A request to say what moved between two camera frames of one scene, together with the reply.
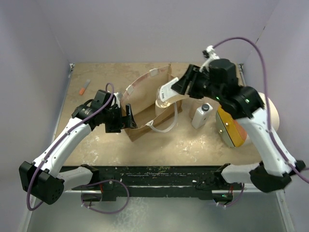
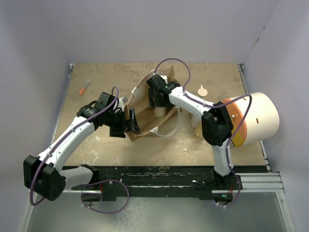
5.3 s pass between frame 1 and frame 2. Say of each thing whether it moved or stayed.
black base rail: stayed
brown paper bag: stayed
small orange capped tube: stayed
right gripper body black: moved
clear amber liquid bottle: moved
